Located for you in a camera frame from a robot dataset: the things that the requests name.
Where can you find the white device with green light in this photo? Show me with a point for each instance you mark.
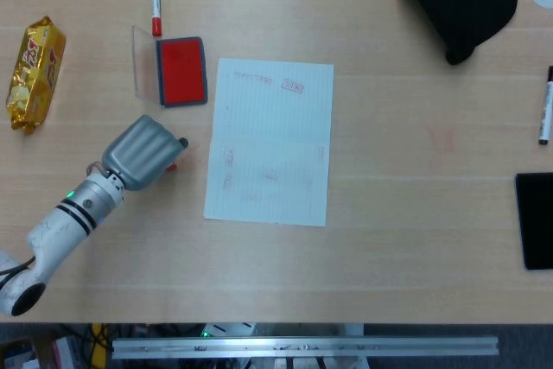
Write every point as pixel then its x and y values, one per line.
pixel 224 330

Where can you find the black white marker pen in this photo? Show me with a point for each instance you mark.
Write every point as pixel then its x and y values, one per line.
pixel 547 110

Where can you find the golden snack package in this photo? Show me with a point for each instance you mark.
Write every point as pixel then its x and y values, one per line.
pixel 36 75

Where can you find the aluminium rail profile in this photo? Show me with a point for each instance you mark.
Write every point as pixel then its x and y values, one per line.
pixel 302 346

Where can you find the clear plastic ink pad lid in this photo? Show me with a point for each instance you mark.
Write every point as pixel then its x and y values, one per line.
pixel 144 66

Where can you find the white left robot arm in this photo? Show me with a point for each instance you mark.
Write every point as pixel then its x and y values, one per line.
pixel 65 222

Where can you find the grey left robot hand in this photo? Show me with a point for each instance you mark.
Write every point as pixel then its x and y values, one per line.
pixel 142 153

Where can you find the white lined paper sheet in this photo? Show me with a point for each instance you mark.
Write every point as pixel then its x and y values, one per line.
pixel 272 127

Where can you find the red ink pad grey case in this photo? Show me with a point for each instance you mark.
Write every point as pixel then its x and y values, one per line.
pixel 181 71

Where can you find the black smartphone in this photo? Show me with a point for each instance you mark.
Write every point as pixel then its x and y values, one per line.
pixel 538 222

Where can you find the black knit beanie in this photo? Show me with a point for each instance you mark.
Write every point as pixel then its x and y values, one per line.
pixel 466 1

